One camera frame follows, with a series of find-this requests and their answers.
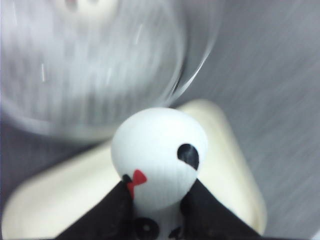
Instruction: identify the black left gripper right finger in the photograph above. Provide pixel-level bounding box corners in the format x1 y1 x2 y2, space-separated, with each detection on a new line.
168 179 263 240

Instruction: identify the stainless steel steamer pot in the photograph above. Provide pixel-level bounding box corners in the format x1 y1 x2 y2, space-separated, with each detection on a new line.
0 0 225 143

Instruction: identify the panda bun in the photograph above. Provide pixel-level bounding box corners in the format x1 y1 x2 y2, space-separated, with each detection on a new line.
111 107 208 212
133 202 186 240

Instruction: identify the cream plastic tray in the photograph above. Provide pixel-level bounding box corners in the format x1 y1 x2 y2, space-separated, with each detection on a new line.
1 99 268 240

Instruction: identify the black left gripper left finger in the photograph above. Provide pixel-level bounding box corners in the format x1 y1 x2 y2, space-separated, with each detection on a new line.
55 181 135 240

